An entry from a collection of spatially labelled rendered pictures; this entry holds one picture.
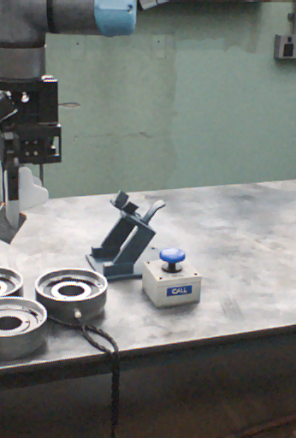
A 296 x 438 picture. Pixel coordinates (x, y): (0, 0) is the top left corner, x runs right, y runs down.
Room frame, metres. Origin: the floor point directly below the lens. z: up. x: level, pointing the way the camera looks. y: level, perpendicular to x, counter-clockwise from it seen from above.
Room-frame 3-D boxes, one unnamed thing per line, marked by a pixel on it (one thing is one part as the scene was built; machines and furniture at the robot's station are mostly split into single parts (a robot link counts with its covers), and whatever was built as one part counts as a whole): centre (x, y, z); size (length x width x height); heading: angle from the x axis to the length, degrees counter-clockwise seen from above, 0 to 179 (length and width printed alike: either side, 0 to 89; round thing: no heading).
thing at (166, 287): (0.98, -0.04, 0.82); 0.08 x 0.07 x 0.05; 110
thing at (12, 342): (0.83, 0.18, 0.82); 0.10 x 0.10 x 0.04
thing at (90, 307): (0.93, 0.11, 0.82); 0.10 x 0.10 x 0.04
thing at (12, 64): (0.97, 0.18, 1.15); 0.08 x 0.08 x 0.05
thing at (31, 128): (0.97, 0.18, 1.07); 0.09 x 0.08 x 0.12; 110
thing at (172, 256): (0.98, -0.04, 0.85); 0.04 x 0.04 x 0.05
